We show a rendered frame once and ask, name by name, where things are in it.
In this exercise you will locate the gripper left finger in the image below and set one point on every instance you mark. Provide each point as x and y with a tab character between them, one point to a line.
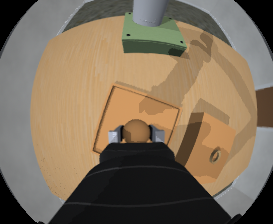
116	135

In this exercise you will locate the tan ball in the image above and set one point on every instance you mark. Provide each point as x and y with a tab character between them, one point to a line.
136	131

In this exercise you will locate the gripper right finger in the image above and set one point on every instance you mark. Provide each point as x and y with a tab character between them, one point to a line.
156	135

